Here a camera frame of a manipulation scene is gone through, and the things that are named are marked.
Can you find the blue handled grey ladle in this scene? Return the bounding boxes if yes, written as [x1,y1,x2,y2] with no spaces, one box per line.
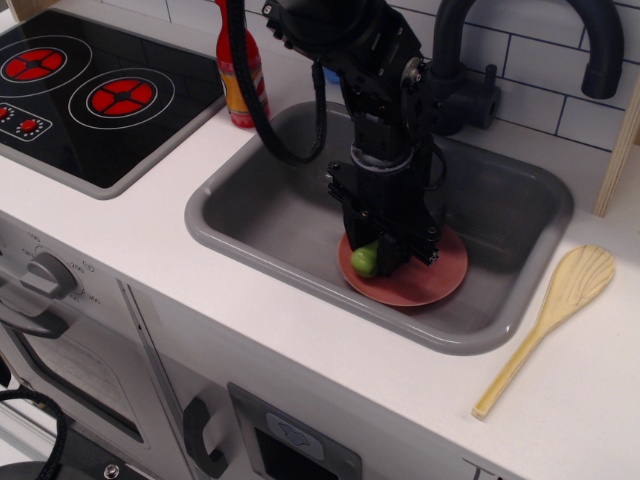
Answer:
[323,67,340,85]

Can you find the white toy oven door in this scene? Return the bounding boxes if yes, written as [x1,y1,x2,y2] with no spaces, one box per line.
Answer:
[1,215,195,479]

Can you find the grey plastic sink basin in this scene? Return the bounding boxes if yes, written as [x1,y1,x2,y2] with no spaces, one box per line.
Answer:
[185,103,574,355]

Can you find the pink round plate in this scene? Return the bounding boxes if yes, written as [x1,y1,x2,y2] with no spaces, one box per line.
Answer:
[337,226,468,307]

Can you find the wooden side panel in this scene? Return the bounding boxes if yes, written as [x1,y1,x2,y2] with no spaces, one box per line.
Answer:
[592,79,639,217]

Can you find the grey oven door handle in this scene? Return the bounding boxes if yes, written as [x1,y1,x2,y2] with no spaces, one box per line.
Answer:
[1,284,69,339]

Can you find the dark grey toy faucet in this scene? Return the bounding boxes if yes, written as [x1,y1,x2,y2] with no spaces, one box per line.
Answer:
[426,0,625,136]

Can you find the dark grey cabinet handle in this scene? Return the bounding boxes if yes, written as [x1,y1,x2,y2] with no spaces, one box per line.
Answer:
[182,397,228,479]

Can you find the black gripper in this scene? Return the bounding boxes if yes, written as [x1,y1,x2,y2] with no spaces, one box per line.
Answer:
[328,154,446,276]

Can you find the red toy sauce bottle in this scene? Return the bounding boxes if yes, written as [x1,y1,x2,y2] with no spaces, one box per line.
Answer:
[215,0,270,128]

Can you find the black toy stovetop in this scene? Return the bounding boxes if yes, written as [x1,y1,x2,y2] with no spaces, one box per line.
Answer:
[1,9,224,200]

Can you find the grey oven knob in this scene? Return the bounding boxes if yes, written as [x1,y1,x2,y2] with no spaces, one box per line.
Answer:
[20,252,78,299]

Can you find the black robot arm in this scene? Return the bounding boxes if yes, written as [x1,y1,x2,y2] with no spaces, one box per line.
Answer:
[263,1,447,277]

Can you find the grey dishwasher control panel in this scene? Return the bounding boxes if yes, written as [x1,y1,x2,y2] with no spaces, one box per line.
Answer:
[227,383,363,480]

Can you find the wooden spoon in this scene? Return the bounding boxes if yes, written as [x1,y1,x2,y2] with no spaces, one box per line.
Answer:
[471,244,615,420]

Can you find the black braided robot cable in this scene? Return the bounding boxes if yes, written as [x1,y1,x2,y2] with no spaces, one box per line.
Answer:
[0,0,329,480]

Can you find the green handled grey spatula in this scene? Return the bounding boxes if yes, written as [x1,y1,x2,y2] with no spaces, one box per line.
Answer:
[350,240,379,278]

